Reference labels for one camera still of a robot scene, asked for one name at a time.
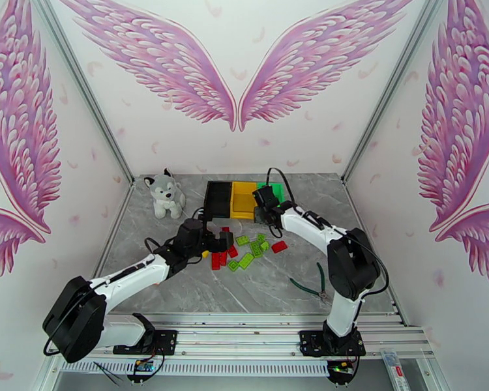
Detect green plastic bin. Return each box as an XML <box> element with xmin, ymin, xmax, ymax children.
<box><xmin>256</xmin><ymin>182</ymin><xmax>286</xmax><ymax>204</ymax></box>

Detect yellow plastic bin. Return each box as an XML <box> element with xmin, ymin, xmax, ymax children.
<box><xmin>230</xmin><ymin>181</ymin><xmax>258</xmax><ymax>220</ymax></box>

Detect black plastic bin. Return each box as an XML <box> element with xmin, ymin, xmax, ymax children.
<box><xmin>203</xmin><ymin>181</ymin><xmax>234</xmax><ymax>220</ymax></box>

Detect grey white husky plush toy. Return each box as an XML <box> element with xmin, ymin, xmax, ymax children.
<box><xmin>143</xmin><ymin>167</ymin><xmax>187</xmax><ymax>220</ymax></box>

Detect black tweezers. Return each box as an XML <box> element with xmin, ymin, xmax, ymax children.
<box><xmin>93</xmin><ymin>361</ymin><xmax>125</xmax><ymax>383</ymax></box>

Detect clear labelled box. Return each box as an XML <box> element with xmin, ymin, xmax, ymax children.
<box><xmin>381</xmin><ymin>348</ymin><xmax>406</xmax><ymax>391</ymax></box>

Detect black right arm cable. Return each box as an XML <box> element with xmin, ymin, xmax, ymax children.
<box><xmin>267</xmin><ymin>167</ymin><xmax>296</xmax><ymax>207</ymax></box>

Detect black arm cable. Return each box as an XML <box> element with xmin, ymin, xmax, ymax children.
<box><xmin>267</xmin><ymin>167</ymin><xmax>296</xmax><ymax>207</ymax></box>
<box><xmin>144</xmin><ymin>237</ymin><xmax>176</xmax><ymax>256</ymax></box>

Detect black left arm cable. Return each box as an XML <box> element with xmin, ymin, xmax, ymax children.
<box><xmin>144</xmin><ymin>237</ymin><xmax>176</xmax><ymax>256</ymax></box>

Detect aluminium table edge rail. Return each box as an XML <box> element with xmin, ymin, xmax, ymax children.
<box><xmin>83</xmin><ymin>182</ymin><xmax>136</xmax><ymax>301</ymax></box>
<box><xmin>342</xmin><ymin>181</ymin><xmax>409</xmax><ymax>326</ymax></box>

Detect green handled pliers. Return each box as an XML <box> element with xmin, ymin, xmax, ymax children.
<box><xmin>289</xmin><ymin>262</ymin><xmax>329</xmax><ymax>301</ymax></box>

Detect aluminium mounting rail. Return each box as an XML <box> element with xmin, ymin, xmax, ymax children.
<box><xmin>87</xmin><ymin>312</ymin><xmax>435</xmax><ymax>359</ymax></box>

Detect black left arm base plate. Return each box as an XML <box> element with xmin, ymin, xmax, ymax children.
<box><xmin>113</xmin><ymin>329</ymin><xmax>178</xmax><ymax>356</ymax></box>

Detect white slotted cable tray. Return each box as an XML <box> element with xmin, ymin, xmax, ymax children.
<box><xmin>61</xmin><ymin>359</ymin><xmax>331</xmax><ymax>377</ymax></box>

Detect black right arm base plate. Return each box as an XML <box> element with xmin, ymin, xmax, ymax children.
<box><xmin>299</xmin><ymin>329</ymin><xmax>366</xmax><ymax>357</ymax></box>

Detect black board mounting bracket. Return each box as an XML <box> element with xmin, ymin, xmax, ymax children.
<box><xmin>327</xmin><ymin>373</ymin><xmax>357</xmax><ymax>388</ymax></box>
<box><xmin>126</xmin><ymin>371</ymin><xmax>158</xmax><ymax>384</ymax></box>

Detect aluminium corner post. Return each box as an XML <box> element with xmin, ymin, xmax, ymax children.
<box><xmin>28</xmin><ymin>0</ymin><xmax>136</xmax><ymax>185</ymax></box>
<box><xmin>341</xmin><ymin>0</ymin><xmax>454</xmax><ymax>185</ymax></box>

